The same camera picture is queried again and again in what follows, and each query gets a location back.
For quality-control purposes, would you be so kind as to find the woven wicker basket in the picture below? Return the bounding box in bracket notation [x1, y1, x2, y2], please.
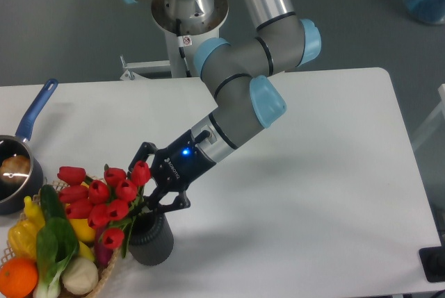
[1, 180, 120, 298]

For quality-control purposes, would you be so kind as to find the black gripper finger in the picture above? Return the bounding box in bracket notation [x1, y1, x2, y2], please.
[128, 142, 157, 173]
[141, 191, 191, 214]

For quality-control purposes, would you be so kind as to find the dark grey ribbed vase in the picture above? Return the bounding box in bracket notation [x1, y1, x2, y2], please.
[128, 213, 174, 266]

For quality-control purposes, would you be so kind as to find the red tulip bouquet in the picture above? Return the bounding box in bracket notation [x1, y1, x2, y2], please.
[57, 160, 152, 257]

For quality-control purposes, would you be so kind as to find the blue handled saucepan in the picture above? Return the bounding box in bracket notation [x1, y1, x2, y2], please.
[1, 78, 58, 215]

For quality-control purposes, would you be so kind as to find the green cucumber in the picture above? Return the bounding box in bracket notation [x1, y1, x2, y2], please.
[40, 185, 67, 222]

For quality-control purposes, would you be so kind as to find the yellow bell pepper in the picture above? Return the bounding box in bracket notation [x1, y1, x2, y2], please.
[8, 220, 38, 260]

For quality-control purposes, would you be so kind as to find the black device at edge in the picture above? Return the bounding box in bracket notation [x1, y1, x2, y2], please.
[419, 247, 444, 283]

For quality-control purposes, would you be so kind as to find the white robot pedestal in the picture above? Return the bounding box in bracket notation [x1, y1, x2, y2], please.
[121, 0, 229, 80]

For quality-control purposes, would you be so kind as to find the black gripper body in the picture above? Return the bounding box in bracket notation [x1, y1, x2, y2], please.
[150, 130, 216, 196]

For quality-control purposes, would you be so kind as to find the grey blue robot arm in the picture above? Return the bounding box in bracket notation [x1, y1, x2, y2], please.
[124, 0, 321, 214]

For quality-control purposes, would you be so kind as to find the green bok choy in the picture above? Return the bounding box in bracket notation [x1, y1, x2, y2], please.
[33, 217, 79, 297]

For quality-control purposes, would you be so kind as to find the yellow banana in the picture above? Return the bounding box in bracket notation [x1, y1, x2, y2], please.
[24, 196, 45, 229]

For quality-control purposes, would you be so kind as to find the white frame at right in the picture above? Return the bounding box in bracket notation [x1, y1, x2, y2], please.
[411, 84, 444, 152]

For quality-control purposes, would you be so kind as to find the orange fruit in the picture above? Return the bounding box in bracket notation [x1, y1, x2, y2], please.
[1, 258, 38, 297]

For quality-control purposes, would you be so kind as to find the brown bun in saucepan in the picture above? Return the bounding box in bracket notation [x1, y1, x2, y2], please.
[1, 155, 31, 184]

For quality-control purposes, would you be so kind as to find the beige round bun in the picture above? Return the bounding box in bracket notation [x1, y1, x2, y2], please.
[62, 257, 99, 295]

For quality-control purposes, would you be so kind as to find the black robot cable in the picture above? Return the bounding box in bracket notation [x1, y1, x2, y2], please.
[175, 19, 193, 78]

